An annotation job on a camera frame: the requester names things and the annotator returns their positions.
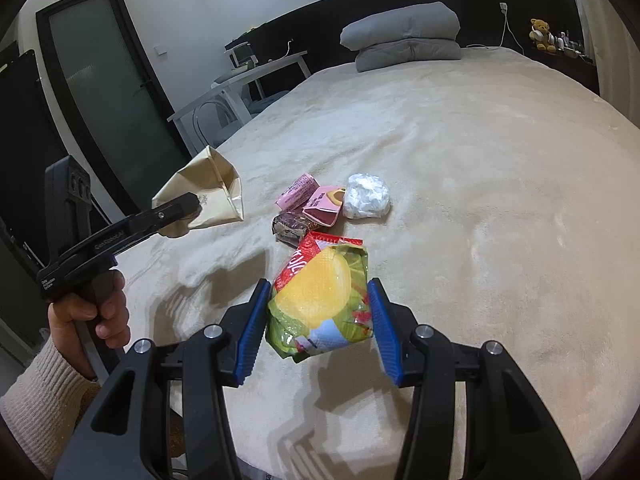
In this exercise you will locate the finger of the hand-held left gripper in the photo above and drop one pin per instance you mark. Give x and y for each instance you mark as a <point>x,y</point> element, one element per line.
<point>175,210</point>

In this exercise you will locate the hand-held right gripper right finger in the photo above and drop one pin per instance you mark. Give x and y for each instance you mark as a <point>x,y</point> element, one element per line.
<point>385,332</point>

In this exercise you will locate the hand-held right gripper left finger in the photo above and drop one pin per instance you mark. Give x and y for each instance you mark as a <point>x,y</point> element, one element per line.
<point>252,330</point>

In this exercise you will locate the beige paper bag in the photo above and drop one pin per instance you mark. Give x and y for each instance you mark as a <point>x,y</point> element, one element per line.
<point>215,190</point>

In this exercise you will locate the yellow green chip bag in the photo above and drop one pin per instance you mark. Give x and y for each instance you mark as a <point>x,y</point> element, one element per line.
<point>315,305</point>

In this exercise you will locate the red snack packet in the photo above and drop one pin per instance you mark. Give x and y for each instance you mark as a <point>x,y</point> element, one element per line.
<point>305,255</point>

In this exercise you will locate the maroon snack packet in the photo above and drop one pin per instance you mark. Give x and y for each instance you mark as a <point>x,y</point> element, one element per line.
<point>290,225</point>

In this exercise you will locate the pink box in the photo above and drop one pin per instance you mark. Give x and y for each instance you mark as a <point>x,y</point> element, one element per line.
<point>296,191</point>

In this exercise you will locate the white plastic ball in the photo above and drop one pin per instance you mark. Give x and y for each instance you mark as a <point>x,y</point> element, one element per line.
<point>367,195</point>

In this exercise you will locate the pink carton with yellow print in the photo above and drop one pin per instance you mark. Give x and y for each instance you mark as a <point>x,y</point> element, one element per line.
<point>322,207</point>

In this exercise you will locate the person's left hand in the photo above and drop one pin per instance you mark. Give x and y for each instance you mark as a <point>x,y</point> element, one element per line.
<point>67,325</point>

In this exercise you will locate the black cabinet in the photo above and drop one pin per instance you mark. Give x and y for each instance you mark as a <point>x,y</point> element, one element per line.
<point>25,135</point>

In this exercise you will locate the dark framed glass door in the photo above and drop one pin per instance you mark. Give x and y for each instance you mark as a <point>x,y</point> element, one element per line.
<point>110,85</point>

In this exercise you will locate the clear chair with grey cushion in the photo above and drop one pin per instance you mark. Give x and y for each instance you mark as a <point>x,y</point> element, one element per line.
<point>265,101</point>

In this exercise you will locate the bed with beige blanket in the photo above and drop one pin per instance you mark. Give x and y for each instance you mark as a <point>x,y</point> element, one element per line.
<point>475,210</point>

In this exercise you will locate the white desk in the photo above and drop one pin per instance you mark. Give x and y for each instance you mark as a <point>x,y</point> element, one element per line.
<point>250,77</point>

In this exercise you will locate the grey folded quilt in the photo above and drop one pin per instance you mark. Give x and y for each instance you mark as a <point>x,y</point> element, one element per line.
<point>400,30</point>

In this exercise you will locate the brown teddy bear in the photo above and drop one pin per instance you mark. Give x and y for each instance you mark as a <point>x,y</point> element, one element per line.
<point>542,35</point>

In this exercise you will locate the black headboard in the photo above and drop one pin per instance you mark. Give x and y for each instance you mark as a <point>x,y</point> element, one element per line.
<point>475,5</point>

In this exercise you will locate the cluster of small bottles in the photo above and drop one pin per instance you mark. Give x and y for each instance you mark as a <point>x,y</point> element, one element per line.
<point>570,47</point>

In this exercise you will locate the cream curtain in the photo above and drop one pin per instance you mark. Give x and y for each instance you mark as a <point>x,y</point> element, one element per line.
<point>615,70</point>

